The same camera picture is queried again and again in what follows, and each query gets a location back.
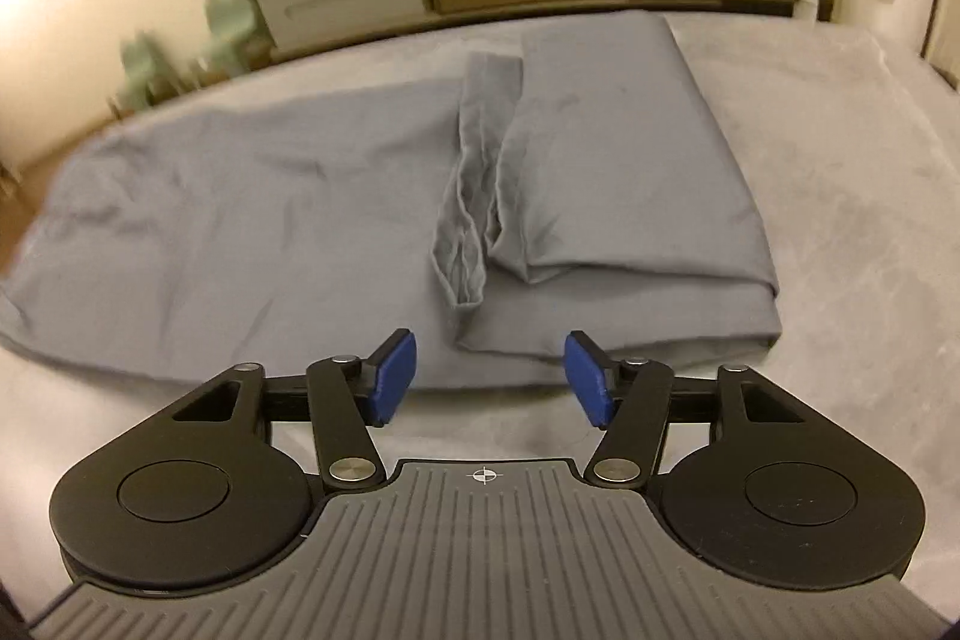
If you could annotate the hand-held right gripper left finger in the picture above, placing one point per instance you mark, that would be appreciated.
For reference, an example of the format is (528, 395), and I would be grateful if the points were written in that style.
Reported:
(393, 377)

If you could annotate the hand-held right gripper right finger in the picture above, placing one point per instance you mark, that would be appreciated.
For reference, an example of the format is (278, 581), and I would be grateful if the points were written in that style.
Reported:
(590, 379)

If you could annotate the green plastic child chair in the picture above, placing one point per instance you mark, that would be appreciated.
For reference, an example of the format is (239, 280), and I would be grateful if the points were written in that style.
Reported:
(232, 25)
(150, 70)

